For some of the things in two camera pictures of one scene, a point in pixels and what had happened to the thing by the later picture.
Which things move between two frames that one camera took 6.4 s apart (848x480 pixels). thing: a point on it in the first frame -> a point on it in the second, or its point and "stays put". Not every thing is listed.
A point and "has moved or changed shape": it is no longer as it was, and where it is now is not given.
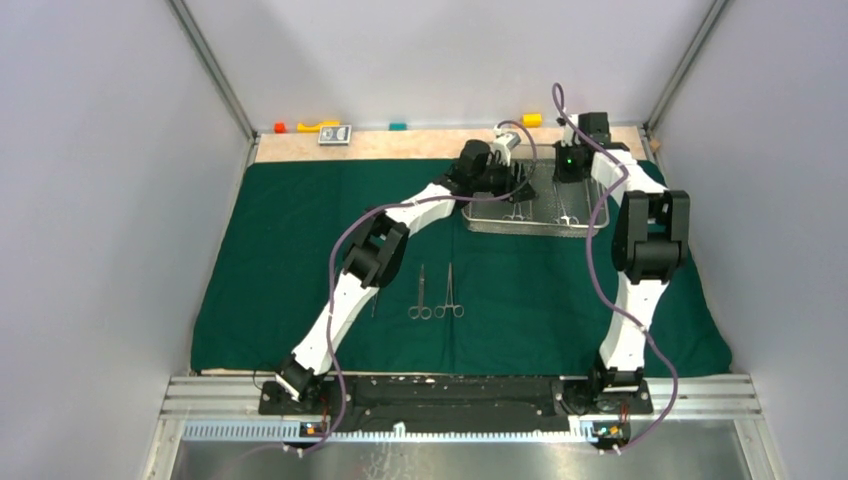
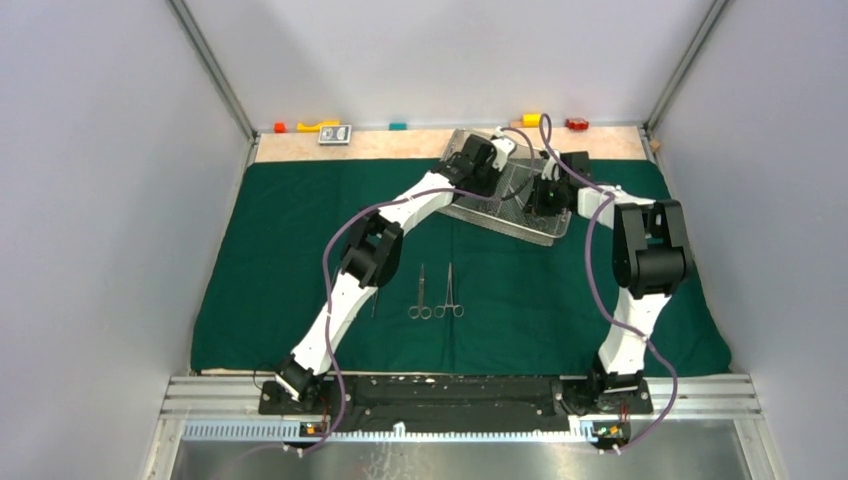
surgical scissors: [419, 311] stays put
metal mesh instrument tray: [560, 208] has moved or changed shape
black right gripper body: [565, 167] -> [546, 200]
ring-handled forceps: [458, 310] stays put
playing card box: [335, 135] stays put
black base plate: [463, 403] stays put
